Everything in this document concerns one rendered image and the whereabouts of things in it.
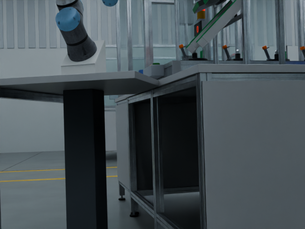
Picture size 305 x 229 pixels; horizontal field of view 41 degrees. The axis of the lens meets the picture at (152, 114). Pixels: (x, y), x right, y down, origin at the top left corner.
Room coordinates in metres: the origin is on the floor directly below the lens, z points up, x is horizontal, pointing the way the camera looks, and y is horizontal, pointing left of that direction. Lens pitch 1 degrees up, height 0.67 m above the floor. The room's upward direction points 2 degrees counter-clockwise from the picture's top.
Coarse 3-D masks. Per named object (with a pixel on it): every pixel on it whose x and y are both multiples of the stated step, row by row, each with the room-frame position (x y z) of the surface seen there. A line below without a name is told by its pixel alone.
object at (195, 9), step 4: (200, 0) 1.89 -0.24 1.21; (216, 0) 1.96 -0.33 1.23; (196, 4) 1.91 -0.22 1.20; (200, 4) 1.89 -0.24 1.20; (204, 4) 1.90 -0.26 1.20; (208, 4) 1.95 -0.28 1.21; (212, 4) 2.00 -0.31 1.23; (196, 8) 1.94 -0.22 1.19; (200, 8) 1.95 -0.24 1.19; (204, 8) 2.00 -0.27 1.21; (196, 12) 2.00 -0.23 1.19
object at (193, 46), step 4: (228, 4) 1.90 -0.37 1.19; (224, 8) 1.89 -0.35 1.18; (220, 12) 1.89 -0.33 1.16; (216, 16) 1.89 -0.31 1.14; (212, 20) 1.89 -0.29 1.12; (208, 24) 1.89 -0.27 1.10; (204, 28) 1.89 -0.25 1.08; (200, 32) 1.89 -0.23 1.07; (196, 36) 1.88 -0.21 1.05; (200, 36) 1.89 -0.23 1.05; (192, 40) 1.88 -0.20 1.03; (196, 40) 1.88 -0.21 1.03; (192, 44) 1.88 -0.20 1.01; (196, 44) 1.88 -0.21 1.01; (188, 48) 2.01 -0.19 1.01; (192, 48) 2.01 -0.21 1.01; (196, 48) 1.88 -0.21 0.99; (192, 52) 1.98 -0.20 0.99
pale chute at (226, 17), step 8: (240, 0) 1.75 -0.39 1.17; (248, 0) 1.75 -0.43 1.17; (232, 8) 1.75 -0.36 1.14; (240, 8) 1.75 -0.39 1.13; (224, 16) 1.74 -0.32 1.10; (232, 16) 1.75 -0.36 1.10; (216, 24) 1.74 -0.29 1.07; (224, 24) 1.74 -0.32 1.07; (208, 32) 1.74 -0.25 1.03; (216, 32) 1.74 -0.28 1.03; (200, 40) 1.86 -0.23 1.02; (208, 40) 1.74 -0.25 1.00
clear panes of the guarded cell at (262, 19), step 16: (256, 0) 3.61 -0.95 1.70; (272, 0) 3.35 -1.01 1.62; (160, 16) 3.56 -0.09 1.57; (256, 16) 3.62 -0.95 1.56; (272, 16) 3.36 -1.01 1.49; (160, 32) 3.56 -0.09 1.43; (256, 32) 3.62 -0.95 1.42; (272, 32) 3.37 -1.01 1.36; (160, 48) 3.56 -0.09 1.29; (256, 48) 3.63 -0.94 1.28; (272, 48) 3.37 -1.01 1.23; (160, 64) 3.56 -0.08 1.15
